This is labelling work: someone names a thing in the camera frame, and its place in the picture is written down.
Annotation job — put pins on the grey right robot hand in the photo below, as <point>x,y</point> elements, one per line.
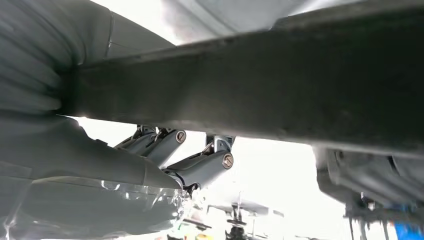
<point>82,185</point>

